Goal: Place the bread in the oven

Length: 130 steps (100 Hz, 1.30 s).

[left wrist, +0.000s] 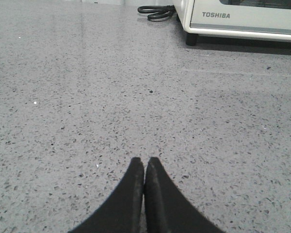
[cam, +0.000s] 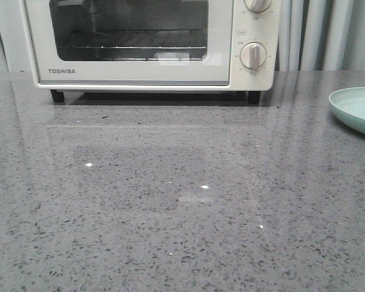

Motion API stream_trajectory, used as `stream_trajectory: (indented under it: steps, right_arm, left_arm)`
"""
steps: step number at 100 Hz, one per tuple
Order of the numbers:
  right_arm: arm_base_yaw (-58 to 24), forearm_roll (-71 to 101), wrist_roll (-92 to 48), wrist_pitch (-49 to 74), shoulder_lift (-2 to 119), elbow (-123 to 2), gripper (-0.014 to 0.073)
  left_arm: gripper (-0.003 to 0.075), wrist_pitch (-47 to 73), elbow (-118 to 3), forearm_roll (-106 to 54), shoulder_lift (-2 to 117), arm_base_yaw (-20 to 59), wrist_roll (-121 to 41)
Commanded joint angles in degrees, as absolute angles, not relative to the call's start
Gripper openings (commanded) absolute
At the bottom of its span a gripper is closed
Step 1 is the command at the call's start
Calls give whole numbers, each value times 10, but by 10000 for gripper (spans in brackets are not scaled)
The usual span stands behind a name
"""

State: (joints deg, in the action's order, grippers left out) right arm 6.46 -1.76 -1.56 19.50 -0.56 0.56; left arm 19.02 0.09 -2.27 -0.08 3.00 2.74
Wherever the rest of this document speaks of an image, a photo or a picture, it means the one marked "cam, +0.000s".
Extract glass oven door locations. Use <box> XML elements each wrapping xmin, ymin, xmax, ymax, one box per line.
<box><xmin>22</xmin><ymin>1</ymin><xmax>233</xmax><ymax>85</ymax></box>

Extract lower oven control knob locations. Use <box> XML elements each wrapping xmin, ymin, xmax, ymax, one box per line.
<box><xmin>240</xmin><ymin>42</ymin><xmax>266</xmax><ymax>70</ymax></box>

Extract oven control knob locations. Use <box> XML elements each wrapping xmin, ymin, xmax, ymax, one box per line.
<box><xmin>240</xmin><ymin>42</ymin><xmax>266</xmax><ymax>70</ymax></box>
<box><xmin>244</xmin><ymin>0</ymin><xmax>272</xmax><ymax>13</ymax></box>

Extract white Toshiba toaster oven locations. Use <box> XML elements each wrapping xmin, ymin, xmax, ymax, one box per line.
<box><xmin>19</xmin><ymin>1</ymin><xmax>281</xmax><ymax>104</ymax></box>

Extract upper oven control knob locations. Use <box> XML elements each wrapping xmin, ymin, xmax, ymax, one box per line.
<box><xmin>244</xmin><ymin>0</ymin><xmax>272</xmax><ymax>13</ymax></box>

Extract light green round plate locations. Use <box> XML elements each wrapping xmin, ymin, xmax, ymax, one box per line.
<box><xmin>328</xmin><ymin>87</ymin><xmax>365</xmax><ymax>134</ymax></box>

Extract metal wire oven rack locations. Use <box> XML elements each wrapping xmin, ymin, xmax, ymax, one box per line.
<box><xmin>56</xmin><ymin>29</ymin><xmax>207</xmax><ymax>61</ymax></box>

